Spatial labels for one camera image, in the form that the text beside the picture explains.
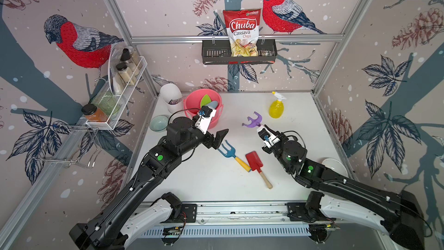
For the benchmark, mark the purple rake pink handle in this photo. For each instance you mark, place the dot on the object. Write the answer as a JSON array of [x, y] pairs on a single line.
[[253, 122]]

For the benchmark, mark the yellow spray bottle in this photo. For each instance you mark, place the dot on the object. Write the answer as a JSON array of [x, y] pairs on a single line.
[[277, 107]]

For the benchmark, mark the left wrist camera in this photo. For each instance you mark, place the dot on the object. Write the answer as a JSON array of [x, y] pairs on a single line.
[[203, 118]]

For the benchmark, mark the black wire wall basket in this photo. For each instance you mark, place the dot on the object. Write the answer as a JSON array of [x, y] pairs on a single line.
[[224, 53]]

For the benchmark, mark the white wire wall shelf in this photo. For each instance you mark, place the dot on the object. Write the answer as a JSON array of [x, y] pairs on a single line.
[[123, 100]]

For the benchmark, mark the chrome wire rack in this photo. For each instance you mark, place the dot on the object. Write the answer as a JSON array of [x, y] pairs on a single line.
[[79, 148]]

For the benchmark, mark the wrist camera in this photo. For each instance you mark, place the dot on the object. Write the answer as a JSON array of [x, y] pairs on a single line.
[[269, 136], [203, 118]]

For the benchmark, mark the white paper cup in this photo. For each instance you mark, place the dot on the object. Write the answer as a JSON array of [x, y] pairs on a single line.
[[172, 96]]

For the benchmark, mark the beige spice bottle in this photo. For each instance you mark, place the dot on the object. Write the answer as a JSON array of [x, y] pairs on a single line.
[[126, 74], [131, 63]]

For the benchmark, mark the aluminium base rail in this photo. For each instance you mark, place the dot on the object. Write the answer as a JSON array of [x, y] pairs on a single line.
[[244, 219]]

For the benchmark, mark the white bowl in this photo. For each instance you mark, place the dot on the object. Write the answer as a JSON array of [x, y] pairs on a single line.
[[335, 165]]

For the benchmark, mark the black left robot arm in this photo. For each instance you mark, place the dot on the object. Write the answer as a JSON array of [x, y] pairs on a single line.
[[117, 226]]

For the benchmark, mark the red cassava chips bag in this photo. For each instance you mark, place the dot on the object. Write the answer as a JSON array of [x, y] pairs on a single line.
[[243, 31]]

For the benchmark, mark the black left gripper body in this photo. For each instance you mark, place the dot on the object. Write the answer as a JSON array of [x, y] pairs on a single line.
[[206, 138]]

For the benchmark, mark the red shovel wooden handle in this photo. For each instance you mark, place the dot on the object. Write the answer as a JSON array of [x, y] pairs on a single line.
[[256, 164]]

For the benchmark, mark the small green ceramic bowl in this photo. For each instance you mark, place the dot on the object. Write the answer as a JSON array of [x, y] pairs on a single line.
[[159, 123]]

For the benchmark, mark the green trowel yellow handle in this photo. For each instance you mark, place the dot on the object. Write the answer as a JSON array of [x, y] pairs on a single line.
[[205, 100]]

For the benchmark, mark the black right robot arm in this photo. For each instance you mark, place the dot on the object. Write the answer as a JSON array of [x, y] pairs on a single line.
[[333, 195]]

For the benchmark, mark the beige spice bottle front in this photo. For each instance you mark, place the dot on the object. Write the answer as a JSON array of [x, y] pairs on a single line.
[[126, 74]]

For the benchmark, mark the orange spice jar black lid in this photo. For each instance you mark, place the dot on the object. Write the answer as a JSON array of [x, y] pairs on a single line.
[[94, 114]]

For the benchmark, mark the beige spice bottle back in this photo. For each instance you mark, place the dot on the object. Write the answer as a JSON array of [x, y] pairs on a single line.
[[131, 63]]

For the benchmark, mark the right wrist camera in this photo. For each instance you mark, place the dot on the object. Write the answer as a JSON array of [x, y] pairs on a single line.
[[269, 136]]

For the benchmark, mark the light blue trowel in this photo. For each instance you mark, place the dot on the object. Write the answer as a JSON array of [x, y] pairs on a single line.
[[213, 105]]

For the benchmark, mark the blue hand fork yellow handle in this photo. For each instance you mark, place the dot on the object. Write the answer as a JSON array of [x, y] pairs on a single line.
[[228, 151]]

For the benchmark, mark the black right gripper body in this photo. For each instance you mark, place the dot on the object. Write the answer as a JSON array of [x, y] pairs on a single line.
[[277, 149]]

